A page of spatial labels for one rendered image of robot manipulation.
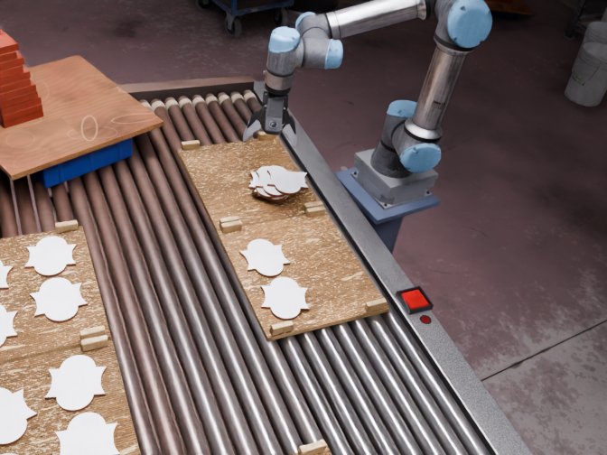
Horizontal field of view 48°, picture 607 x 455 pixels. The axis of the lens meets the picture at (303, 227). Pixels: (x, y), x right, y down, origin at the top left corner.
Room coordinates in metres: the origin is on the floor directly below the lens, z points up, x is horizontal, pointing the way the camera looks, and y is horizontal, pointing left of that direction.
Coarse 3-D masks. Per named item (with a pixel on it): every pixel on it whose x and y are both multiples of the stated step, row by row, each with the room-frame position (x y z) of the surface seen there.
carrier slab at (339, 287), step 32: (256, 224) 1.49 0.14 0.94; (288, 224) 1.51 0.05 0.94; (320, 224) 1.54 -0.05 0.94; (288, 256) 1.38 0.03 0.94; (320, 256) 1.40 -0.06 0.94; (352, 256) 1.42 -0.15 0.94; (256, 288) 1.23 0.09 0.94; (320, 288) 1.28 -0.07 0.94; (352, 288) 1.30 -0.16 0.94; (320, 320) 1.16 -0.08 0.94
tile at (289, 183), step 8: (272, 176) 1.65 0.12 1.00; (280, 176) 1.65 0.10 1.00; (288, 176) 1.66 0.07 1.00; (296, 176) 1.67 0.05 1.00; (304, 176) 1.68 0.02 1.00; (272, 184) 1.61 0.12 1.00; (280, 184) 1.61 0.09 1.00; (288, 184) 1.62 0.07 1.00; (296, 184) 1.63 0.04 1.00; (304, 184) 1.63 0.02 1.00; (280, 192) 1.58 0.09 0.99; (288, 192) 1.58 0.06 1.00; (296, 192) 1.60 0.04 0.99
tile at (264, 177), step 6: (270, 168) 1.70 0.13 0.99; (276, 168) 1.71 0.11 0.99; (282, 168) 1.71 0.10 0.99; (258, 174) 1.66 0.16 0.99; (264, 174) 1.66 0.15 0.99; (264, 180) 1.64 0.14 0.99; (258, 186) 1.60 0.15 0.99; (264, 186) 1.60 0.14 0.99; (270, 192) 1.58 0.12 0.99; (276, 192) 1.58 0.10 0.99
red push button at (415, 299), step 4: (404, 292) 1.32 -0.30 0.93; (408, 292) 1.33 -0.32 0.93; (412, 292) 1.33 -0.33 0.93; (416, 292) 1.33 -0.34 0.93; (420, 292) 1.33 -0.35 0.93; (404, 296) 1.31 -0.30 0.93; (408, 296) 1.31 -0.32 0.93; (412, 296) 1.31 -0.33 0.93; (416, 296) 1.32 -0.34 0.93; (420, 296) 1.32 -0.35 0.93; (408, 300) 1.30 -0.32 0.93; (412, 300) 1.30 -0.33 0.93; (416, 300) 1.30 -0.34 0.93; (420, 300) 1.31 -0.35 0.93; (424, 300) 1.31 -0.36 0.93; (408, 304) 1.28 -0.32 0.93; (412, 304) 1.28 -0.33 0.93; (416, 304) 1.29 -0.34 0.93; (420, 304) 1.29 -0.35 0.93; (424, 304) 1.29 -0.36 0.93; (428, 304) 1.30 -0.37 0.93; (412, 308) 1.27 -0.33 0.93
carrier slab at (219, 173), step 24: (216, 144) 1.85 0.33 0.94; (240, 144) 1.87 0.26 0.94; (264, 144) 1.90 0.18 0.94; (192, 168) 1.70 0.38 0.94; (216, 168) 1.72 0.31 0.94; (240, 168) 1.74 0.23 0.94; (288, 168) 1.79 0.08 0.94; (216, 192) 1.60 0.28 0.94; (240, 192) 1.62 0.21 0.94; (312, 192) 1.68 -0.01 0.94; (216, 216) 1.49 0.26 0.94; (240, 216) 1.51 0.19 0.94; (264, 216) 1.53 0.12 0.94; (288, 216) 1.55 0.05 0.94
